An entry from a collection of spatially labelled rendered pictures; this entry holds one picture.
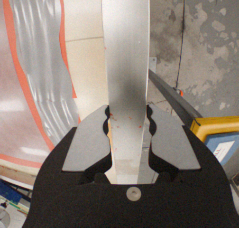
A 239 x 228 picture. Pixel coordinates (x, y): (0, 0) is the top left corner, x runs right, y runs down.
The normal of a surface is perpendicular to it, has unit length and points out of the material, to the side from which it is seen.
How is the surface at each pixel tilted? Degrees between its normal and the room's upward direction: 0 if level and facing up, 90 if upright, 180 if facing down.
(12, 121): 0
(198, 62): 0
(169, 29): 0
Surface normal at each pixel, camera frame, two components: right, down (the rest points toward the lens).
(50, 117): 0.47, 0.33
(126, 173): -0.04, 0.48
